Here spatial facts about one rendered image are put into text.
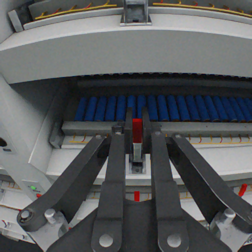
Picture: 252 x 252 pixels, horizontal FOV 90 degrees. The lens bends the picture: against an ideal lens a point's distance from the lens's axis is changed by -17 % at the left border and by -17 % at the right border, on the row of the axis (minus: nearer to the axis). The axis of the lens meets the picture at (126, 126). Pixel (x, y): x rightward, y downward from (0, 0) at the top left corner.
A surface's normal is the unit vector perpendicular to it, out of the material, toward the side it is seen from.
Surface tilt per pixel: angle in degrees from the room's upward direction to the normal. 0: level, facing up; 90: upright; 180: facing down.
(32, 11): 109
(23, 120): 90
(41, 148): 90
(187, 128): 19
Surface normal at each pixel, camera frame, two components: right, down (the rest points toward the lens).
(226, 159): -0.06, -0.58
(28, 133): 1.00, -0.01
